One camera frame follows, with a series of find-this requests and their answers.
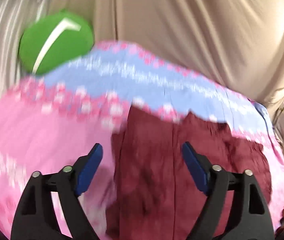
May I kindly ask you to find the maroon puffer jacket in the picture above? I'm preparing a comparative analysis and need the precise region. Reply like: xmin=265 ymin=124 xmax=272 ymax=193
xmin=106 ymin=107 xmax=272 ymax=240

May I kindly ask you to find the pink and blue floral bedsheet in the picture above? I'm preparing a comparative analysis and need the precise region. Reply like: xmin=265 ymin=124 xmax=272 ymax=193
xmin=0 ymin=42 xmax=284 ymax=239

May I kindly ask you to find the green round cushion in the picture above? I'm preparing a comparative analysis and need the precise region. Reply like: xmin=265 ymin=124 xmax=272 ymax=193
xmin=18 ymin=10 xmax=94 ymax=75

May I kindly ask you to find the beige draped curtain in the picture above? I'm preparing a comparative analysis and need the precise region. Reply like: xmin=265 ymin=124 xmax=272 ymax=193
xmin=50 ymin=0 xmax=284 ymax=105

